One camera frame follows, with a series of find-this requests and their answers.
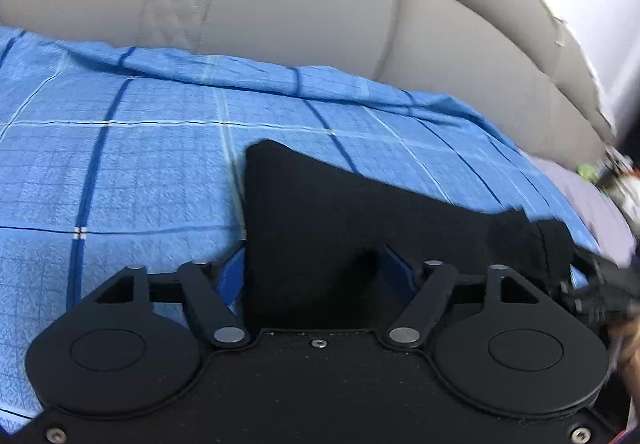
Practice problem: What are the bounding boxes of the colourful small clutter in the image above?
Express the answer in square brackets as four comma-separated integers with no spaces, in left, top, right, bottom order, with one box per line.
[575,144,640,215]

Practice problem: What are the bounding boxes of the blue checked bed sheet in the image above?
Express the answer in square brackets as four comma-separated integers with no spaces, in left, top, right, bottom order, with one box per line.
[0,24,603,435]

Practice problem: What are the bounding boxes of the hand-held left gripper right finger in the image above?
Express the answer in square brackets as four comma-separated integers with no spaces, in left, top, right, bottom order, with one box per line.
[381,246,545,351]

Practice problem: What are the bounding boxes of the person's right hand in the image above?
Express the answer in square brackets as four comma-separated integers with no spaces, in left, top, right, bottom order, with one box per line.
[607,321,640,397]

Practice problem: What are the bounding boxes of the pale lilac sheet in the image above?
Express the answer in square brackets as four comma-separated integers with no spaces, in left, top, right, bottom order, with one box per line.
[520,151,638,265]

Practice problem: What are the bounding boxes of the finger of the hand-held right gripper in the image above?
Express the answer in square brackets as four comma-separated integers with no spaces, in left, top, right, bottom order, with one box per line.
[556,280,640,326]
[575,248,640,296]

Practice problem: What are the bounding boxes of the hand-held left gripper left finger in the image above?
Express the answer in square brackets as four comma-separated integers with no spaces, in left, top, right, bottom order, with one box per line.
[92,244,252,351]

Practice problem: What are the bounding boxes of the black pants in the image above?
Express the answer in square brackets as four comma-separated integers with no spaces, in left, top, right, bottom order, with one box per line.
[240,139,577,332]

